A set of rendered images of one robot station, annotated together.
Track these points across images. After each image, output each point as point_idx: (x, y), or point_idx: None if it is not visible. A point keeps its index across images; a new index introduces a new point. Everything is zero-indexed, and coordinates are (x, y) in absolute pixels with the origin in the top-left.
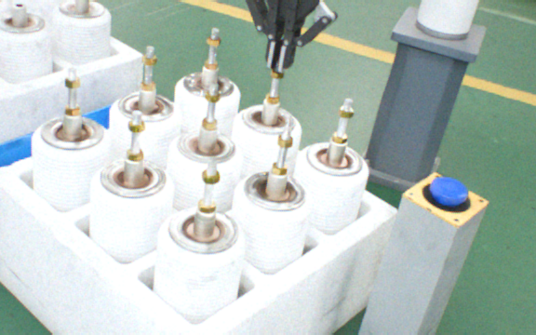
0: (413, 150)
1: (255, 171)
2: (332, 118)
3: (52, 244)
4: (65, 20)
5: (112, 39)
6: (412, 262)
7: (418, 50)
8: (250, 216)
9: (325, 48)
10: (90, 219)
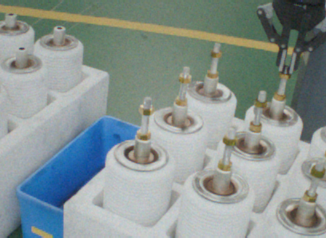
0: None
1: None
2: (243, 101)
3: None
4: (51, 54)
5: None
6: None
7: None
8: (320, 197)
9: (201, 42)
10: (185, 228)
